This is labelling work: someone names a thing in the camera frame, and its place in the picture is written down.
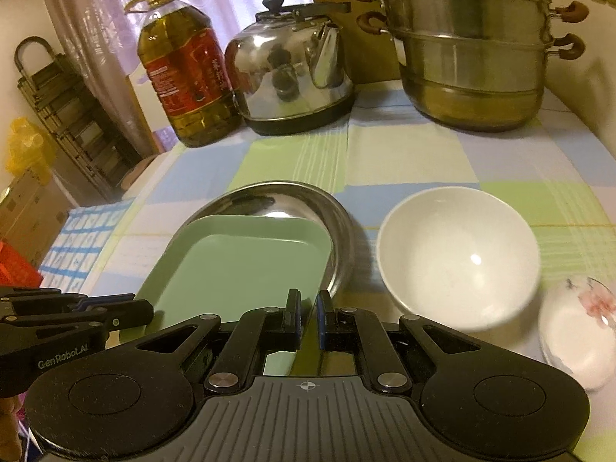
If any green square plastic plate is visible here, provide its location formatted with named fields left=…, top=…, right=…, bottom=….
left=119, top=215, right=332, bottom=377

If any white ceramic bowl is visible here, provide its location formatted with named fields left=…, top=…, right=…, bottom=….
left=376, top=187, right=541, bottom=333

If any small floral ceramic saucer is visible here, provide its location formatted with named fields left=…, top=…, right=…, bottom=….
left=539, top=275, right=615, bottom=391

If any person's left hand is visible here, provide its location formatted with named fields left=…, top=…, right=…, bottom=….
left=0, top=395, right=22, bottom=462

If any red plastic crate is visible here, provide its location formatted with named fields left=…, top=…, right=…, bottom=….
left=0, top=242, right=43, bottom=288

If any blue white checked cloth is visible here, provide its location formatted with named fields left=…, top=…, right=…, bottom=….
left=38, top=199, right=132, bottom=292

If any cardboard box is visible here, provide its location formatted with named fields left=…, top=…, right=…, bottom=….
left=1, top=171, right=78, bottom=268

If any stainless steel oval plate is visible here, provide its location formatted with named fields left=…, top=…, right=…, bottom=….
left=185, top=181, right=356, bottom=296

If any yellow plastic bag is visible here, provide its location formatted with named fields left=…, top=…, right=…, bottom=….
left=4, top=117, right=56, bottom=186

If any checkered pastel tablecloth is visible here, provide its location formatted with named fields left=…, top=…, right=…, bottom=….
left=40, top=78, right=616, bottom=462

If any dark folding rack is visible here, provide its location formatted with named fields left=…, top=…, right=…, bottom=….
left=13, top=35, right=141, bottom=203

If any stainless steel kettle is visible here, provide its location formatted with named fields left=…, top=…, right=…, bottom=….
left=224, top=0, right=355, bottom=137

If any cooking oil bottle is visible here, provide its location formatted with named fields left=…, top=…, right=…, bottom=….
left=124, top=0, right=241, bottom=148

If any lilac window curtain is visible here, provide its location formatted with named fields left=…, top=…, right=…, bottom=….
left=44, top=0, right=312, bottom=156

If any stainless steel steamer pot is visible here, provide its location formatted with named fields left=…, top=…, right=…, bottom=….
left=356, top=0, right=589, bottom=132

